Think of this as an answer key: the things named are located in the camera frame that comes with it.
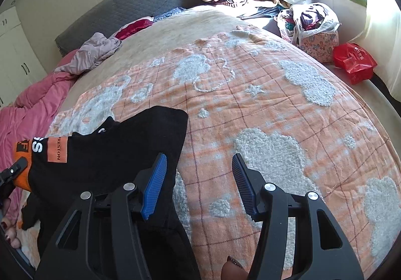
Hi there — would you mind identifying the orange and white fleecy blanket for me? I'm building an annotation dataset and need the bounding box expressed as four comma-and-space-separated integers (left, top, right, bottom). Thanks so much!
19, 25, 401, 280

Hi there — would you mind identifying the white curtain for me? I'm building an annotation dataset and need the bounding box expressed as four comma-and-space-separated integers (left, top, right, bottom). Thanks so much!
360, 0, 401, 102

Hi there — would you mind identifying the plastic bag of clothes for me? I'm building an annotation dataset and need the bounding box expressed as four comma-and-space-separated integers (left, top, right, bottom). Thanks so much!
275, 2, 340, 46

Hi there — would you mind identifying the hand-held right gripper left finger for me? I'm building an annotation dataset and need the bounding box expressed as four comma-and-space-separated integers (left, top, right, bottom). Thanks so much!
34, 152, 201, 280

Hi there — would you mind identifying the pink floral box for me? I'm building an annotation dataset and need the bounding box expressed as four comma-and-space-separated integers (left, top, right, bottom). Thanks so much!
297, 31, 340, 63

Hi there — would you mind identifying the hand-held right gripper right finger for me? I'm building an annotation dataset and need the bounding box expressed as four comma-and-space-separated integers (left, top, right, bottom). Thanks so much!
232, 153, 365, 280

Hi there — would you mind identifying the person's left hand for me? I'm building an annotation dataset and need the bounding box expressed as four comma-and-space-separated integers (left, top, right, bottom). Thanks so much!
0, 197, 24, 251

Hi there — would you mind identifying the black garment with orange labels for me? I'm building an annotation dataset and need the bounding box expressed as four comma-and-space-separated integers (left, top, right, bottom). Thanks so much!
20, 106, 201, 280

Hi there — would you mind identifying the red plastic bag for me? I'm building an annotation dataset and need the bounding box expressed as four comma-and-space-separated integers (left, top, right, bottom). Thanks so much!
333, 43, 378, 85

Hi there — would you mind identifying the pink duvet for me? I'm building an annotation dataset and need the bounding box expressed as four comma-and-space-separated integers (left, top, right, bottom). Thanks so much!
0, 48, 82, 224

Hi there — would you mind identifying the person's right hand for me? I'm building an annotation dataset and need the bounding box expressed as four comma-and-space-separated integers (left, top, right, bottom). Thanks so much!
221, 256, 249, 280

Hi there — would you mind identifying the mauve crumpled garment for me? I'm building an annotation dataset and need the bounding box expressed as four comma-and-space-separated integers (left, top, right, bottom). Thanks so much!
55, 33, 123, 75

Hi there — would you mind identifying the blue patterned cloth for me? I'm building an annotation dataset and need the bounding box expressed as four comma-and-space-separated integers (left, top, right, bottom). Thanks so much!
153, 7, 187, 22

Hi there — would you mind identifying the red garment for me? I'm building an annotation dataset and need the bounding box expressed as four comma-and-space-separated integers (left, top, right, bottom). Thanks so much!
114, 16, 155, 40

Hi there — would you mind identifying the white wardrobe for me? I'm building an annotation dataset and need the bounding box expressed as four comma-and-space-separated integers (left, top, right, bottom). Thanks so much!
0, 5, 47, 108

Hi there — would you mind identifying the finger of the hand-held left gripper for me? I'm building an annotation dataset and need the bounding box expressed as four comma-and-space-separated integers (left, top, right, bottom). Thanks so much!
0, 156, 29, 196

